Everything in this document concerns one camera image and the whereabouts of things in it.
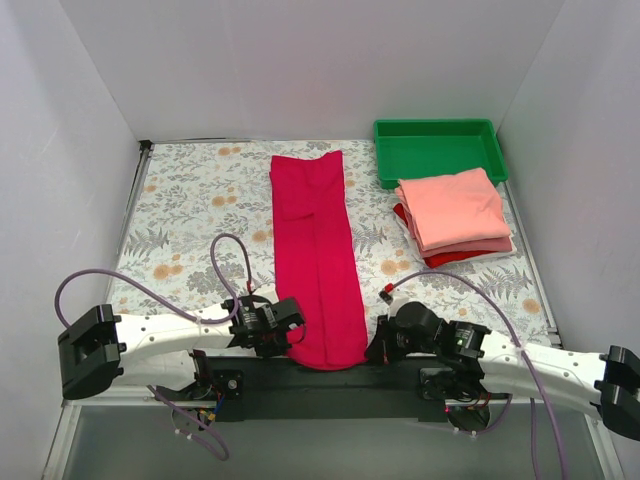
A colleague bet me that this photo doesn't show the magenta red t-shirt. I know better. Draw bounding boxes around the magenta red t-shirt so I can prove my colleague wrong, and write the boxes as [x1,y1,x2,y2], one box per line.
[269,151,368,371]

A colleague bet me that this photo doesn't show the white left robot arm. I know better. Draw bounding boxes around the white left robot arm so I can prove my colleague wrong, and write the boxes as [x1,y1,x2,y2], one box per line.
[57,295,306,400]

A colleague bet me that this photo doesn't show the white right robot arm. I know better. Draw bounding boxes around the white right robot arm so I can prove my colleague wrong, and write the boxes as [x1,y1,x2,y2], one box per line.
[366,299,639,440]

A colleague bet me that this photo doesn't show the folded red t-shirt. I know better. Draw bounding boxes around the folded red t-shirt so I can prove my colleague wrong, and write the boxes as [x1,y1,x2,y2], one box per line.
[393,203,485,268]

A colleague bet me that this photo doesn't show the folded darker pink t-shirt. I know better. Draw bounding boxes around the folded darker pink t-shirt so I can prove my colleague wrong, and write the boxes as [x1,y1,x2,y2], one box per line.
[398,221,515,257]

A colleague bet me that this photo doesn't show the folded salmon pink t-shirt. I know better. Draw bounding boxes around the folded salmon pink t-shirt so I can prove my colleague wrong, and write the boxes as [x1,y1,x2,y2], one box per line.
[395,168,510,250]

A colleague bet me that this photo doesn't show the floral patterned table mat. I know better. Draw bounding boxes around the floral patterned table mat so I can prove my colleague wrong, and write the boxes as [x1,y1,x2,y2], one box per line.
[110,140,559,346]

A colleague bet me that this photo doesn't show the green plastic tray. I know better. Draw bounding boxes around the green plastic tray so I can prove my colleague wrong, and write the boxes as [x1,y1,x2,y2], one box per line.
[373,119,509,190]

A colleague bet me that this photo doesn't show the black front table rail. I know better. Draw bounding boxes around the black front table rail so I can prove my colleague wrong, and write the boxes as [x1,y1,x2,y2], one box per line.
[89,354,481,421]

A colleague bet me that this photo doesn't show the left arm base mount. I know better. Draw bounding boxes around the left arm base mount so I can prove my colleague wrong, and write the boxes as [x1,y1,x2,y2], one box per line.
[174,369,245,426]

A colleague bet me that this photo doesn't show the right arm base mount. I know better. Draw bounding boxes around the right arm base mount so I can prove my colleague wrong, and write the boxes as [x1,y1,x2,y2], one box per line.
[419,367,506,434]

